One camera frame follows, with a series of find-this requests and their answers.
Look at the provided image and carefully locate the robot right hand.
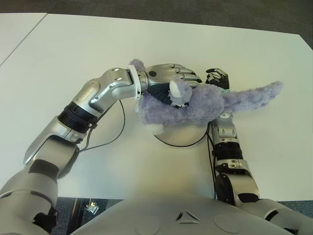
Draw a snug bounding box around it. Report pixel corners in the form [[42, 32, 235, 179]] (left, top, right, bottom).
[[205, 68, 230, 90]]

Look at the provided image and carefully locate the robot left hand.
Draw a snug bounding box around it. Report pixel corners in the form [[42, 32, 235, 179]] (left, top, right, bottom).
[[139, 63, 203, 108]]

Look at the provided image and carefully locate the purple plush bunny doll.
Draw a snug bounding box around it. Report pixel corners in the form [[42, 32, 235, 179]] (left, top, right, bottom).
[[129, 58, 285, 135]]

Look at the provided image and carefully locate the white plate black rim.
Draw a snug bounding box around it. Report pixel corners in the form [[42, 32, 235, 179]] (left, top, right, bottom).
[[153, 121, 210, 147]]

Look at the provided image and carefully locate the grey robot torso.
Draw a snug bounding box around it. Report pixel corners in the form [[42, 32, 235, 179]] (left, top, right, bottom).
[[68, 192, 313, 235]]

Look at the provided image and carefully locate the black table leg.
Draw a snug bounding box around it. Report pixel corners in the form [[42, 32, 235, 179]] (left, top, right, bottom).
[[69, 198, 83, 233]]

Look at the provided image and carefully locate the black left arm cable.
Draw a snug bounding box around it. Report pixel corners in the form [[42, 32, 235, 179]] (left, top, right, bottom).
[[78, 99, 126, 154]]

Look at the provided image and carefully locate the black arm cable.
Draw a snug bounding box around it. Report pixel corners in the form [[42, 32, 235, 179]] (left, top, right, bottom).
[[206, 123, 218, 199], [78, 99, 126, 154]]

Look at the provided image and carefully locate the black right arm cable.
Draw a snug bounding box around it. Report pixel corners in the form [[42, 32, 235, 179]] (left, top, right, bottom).
[[206, 123, 218, 199]]

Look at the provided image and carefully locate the silver table bracket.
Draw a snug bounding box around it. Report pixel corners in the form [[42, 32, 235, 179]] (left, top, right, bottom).
[[84, 199, 100, 213]]

